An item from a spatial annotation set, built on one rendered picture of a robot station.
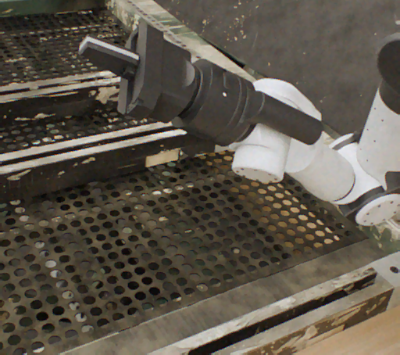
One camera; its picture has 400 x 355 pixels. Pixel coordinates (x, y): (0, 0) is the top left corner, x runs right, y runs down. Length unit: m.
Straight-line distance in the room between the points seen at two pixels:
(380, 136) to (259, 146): 0.21
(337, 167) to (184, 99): 0.30
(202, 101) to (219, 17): 2.36
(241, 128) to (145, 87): 0.13
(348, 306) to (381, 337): 0.09
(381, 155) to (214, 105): 0.31
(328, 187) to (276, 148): 0.17
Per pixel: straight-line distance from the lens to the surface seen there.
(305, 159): 0.87
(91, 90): 1.49
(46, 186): 1.25
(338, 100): 2.50
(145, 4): 2.05
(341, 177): 0.93
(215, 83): 0.72
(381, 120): 0.90
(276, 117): 0.74
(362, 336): 1.07
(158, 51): 0.72
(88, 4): 2.11
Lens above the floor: 2.01
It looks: 45 degrees down
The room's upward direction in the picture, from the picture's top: 68 degrees counter-clockwise
